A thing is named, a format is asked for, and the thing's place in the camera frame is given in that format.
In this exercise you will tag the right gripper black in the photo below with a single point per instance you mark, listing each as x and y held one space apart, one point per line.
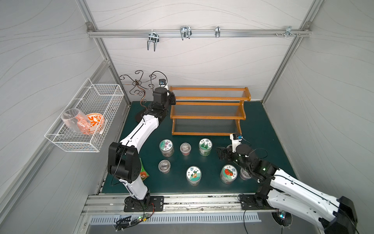
222 153

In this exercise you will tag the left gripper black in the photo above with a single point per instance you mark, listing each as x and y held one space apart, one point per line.
170 98

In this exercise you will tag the small clear red seed container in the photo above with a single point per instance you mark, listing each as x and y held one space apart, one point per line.
185 148

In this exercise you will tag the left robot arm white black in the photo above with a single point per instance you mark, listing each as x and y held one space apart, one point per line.
124 162

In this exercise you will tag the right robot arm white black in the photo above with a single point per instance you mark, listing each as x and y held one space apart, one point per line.
279 190

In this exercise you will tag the wooden two-tier shelf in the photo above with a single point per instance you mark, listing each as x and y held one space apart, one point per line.
209 111

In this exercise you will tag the jar with tomato lid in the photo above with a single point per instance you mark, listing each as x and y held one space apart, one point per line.
228 174

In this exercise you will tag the jar with green tree lid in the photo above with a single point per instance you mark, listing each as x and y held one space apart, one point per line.
205 146

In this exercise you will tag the black metal jewelry stand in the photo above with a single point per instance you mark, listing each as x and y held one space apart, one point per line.
139 88

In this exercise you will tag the jar with carrot lid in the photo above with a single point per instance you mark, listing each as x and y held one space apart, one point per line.
193 175

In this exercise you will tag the jar with purple flower lid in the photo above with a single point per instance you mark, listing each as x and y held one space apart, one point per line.
166 147

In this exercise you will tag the metal double hook left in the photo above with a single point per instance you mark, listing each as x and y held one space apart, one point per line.
153 39

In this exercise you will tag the metal double hook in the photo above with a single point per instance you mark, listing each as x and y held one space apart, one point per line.
153 39
185 32

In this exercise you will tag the orange patterned bowl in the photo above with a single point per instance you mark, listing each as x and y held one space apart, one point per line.
97 121

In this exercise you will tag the metal double hook middle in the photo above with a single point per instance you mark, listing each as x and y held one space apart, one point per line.
185 32

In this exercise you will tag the green snack bag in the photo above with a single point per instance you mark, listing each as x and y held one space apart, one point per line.
143 174

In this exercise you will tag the small metal hook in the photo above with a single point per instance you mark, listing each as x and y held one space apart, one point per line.
217 31

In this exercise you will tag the black round floor fan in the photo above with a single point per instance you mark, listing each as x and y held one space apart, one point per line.
282 218

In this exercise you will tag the clear glass cup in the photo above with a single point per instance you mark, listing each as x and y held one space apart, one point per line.
76 120

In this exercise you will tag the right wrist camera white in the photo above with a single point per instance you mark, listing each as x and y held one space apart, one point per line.
236 140

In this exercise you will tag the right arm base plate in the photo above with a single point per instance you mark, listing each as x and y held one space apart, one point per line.
250 202

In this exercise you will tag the white slotted cable duct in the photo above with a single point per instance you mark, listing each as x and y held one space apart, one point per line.
199 218

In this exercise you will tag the white wire basket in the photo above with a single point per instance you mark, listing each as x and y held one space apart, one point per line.
91 98

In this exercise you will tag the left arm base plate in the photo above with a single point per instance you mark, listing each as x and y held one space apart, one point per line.
149 204

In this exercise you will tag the aluminium top rail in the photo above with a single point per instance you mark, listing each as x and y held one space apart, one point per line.
196 33

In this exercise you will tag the aluminium rail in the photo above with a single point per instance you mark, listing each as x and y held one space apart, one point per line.
196 33
114 204

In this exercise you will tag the aluminium front rail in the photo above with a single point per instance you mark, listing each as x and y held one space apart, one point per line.
114 204

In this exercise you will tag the metal bracket hook right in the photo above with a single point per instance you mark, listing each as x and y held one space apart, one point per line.
288 33

